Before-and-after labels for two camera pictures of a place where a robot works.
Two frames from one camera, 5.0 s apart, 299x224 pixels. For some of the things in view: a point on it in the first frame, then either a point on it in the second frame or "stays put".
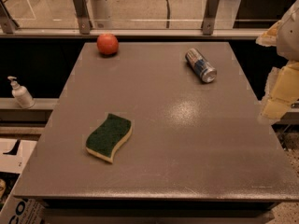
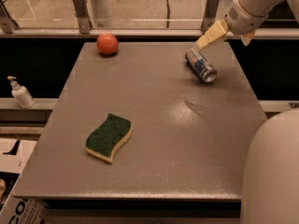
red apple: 107,45 stays put
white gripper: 290,36 -> 242,21
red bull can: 206,73 stays put
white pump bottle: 21,95 stays put
